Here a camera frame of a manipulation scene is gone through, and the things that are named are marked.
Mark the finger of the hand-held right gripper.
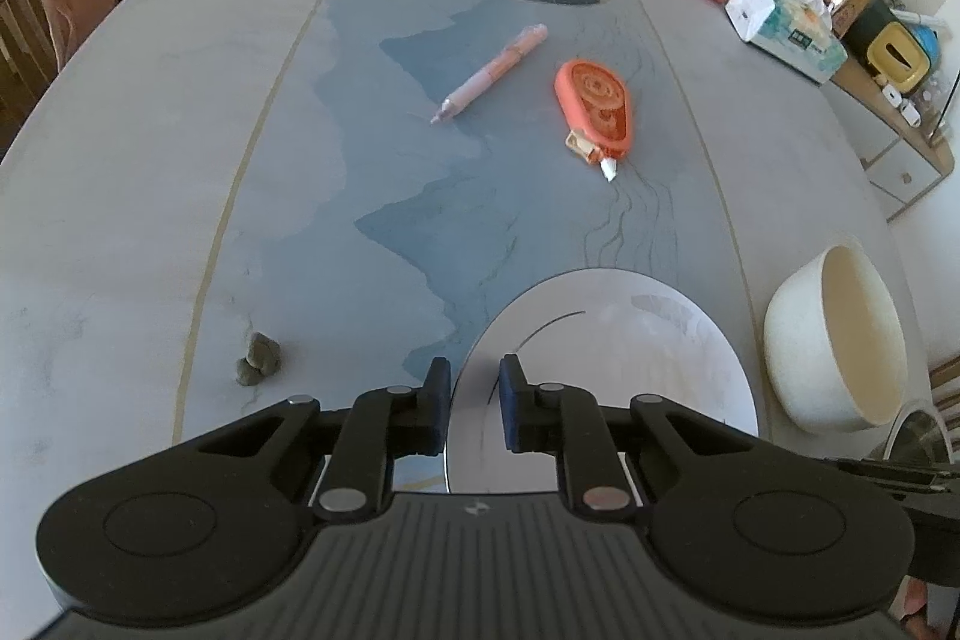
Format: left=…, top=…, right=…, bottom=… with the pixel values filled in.
left=820, top=454, right=960, bottom=495

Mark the small grey clay lump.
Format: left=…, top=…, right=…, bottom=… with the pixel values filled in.
left=237, top=331, right=284, bottom=387

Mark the floral tissue box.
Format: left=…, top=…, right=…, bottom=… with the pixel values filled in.
left=724, top=0, right=849, bottom=85

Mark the wooden chair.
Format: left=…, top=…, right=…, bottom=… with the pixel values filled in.
left=0, top=0, right=134, bottom=125

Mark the pink pen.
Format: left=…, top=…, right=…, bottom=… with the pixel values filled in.
left=430, top=23, right=549, bottom=125

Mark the cream bowl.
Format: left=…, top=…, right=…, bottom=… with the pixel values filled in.
left=763, top=243, right=909, bottom=435

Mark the white and wood cabinet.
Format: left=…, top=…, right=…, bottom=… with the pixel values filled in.
left=827, top=56, right=958, bottom=224

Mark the clear glass bowl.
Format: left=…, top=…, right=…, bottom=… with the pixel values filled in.
left=882, top=400, right=959, bottom=464

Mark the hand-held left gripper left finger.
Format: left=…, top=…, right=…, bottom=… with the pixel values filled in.
left=196, top=356, right=452, bottom=522

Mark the yellow tissue holder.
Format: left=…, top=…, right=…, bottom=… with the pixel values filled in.
left=841, top=0, right=940, bottom=91

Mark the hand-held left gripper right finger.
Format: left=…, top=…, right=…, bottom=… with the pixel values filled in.
left=499, top=353, right=760, bottom=522

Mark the orange correction tape dispenser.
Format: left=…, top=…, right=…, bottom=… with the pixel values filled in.
left=554, top=59, right=633, bottom=184

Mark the white plate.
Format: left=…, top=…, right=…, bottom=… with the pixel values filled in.
left=444, top=269, right=760, bottom=495

